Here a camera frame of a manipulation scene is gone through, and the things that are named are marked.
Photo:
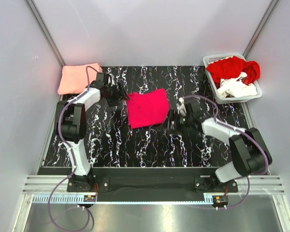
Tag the slotted white cable duct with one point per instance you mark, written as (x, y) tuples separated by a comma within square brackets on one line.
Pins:
[(124, 199)]

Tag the left aluminium frame post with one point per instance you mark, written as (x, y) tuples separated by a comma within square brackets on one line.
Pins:
[(45, 31)]

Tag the white plastic laundry basket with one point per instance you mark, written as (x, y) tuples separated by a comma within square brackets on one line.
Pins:
[(211, 58)]

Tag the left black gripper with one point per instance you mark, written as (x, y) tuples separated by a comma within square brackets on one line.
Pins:
[(115, 101)]

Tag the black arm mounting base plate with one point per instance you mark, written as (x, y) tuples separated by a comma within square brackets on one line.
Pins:
[(112, 183)]

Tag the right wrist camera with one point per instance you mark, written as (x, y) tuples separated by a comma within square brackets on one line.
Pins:
[(181, 106)]

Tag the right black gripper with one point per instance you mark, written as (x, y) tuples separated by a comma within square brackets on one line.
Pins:
[(172, 114)]

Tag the red t shirt in basket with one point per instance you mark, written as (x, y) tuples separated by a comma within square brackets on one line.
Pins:
[(232, 67)]

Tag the right aluminium frame post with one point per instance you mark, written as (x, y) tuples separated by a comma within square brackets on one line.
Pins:
[(261, 25)]

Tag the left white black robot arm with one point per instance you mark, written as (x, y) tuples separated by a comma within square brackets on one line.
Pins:
[(71, 126)]

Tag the magenta pink t shirt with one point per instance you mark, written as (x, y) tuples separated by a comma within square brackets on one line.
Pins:
[(147, 109)]

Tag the aluminium frame post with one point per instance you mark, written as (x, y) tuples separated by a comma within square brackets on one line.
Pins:
[(261, 25), (45, 31)]

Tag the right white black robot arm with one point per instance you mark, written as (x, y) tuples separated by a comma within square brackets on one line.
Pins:
[(249, 152)]

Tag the folded peach t shirt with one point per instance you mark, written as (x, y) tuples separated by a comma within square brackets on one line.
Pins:
[(74, 79)]

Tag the white printed t shirt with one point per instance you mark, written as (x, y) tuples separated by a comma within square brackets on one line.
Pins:
[(236, 87)]

